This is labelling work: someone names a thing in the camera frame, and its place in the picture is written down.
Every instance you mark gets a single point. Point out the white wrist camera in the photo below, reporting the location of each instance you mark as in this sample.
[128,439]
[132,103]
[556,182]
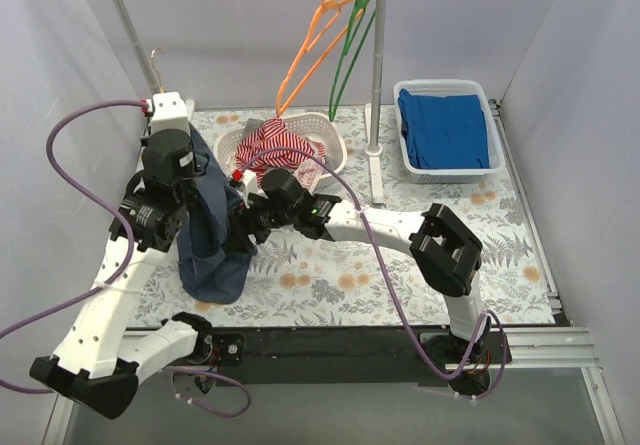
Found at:
[245,182]
[168,110]

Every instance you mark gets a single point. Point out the white rectangular basket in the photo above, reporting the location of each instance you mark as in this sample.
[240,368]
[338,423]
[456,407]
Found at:
[442,88]

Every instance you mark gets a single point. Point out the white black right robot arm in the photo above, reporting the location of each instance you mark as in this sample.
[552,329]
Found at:
[446,252]

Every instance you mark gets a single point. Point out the floral table mat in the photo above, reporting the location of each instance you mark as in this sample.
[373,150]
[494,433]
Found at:
[297,281]

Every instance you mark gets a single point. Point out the blue folded cloth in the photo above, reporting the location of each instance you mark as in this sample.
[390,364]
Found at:
[444,132]

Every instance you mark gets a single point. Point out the grey garment in basket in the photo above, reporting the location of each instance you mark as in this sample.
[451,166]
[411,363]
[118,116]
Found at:
[251,126]

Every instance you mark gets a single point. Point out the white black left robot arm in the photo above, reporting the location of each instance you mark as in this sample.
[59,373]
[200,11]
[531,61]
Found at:
[91,365]

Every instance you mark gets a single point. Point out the green clothes hanger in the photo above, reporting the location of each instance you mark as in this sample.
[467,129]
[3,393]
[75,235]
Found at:
[349,54]

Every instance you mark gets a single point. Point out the navy blue tank top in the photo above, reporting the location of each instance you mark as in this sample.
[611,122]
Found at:
[207,272]

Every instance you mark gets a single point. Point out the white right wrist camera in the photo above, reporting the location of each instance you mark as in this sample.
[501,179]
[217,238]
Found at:
[245,182]

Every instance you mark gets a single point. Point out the white oval laundry basket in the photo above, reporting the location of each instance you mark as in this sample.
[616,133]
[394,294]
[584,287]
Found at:
[310,125]

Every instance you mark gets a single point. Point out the aluminium frame rail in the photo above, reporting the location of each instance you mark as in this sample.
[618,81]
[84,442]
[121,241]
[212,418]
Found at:
[549,389]

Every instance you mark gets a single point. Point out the red white striped garment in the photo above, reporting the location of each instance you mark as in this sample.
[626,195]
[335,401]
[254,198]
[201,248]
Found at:
[272,145]

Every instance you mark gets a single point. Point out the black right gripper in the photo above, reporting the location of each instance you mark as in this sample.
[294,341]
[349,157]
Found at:
[245,226]

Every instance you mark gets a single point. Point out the yellow clothes hanger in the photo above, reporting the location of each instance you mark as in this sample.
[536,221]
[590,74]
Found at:
[156,71]

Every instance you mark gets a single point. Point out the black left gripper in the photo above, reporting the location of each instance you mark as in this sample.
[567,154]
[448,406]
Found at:
[167,147]

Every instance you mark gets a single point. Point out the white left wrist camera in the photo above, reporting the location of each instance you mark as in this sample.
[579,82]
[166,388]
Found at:
[168,110]

